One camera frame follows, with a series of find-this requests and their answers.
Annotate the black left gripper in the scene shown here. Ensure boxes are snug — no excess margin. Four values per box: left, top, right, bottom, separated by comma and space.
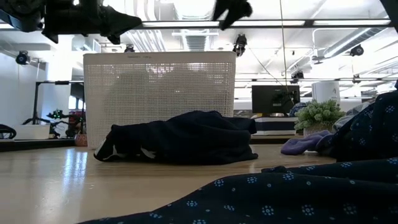
42, 0, 143, 45

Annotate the white plastic laundry basket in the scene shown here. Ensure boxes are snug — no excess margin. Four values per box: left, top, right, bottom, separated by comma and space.
83, 51, 237, 150

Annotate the black striped sock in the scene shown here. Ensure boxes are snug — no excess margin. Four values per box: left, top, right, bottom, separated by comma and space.
212, 0, 253, 31

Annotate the black garment white print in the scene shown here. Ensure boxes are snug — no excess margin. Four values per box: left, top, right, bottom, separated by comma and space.
93, 110, 259, 166

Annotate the grey sock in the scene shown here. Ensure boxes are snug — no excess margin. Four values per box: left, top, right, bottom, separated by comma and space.
280, 129, 333, 156

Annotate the navy dotted garment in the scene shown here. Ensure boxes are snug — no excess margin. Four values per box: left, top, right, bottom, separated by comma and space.
76, 80, 398, 224

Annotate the grey garment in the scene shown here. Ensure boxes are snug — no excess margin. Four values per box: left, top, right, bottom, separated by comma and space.
331, 101, 379, 133

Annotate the black robot with green lights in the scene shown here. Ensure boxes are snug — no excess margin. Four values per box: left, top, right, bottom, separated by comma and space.
46, 108, 85, 139

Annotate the black tripod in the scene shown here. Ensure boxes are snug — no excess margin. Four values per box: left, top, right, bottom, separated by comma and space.
23, 80, 85, 126

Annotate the black computer monitor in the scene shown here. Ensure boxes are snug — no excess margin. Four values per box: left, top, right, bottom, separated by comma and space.
251, 85, 301, 114

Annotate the navy white striped stack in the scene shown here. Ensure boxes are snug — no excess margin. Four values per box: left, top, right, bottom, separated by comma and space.
251, 116, 300, 136

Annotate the blue chair back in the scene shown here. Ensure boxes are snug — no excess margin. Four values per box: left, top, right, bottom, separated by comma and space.
289, 101, 309, 118

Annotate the white cylinder device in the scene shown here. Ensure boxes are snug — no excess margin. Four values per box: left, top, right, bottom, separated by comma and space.
312, 81, 341, 105

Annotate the green potted plant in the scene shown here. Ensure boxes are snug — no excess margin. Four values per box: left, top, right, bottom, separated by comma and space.
294, 98, 346, 138

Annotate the black overhead camera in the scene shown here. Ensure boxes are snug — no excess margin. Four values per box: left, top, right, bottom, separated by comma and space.
232, 33, 248, 57

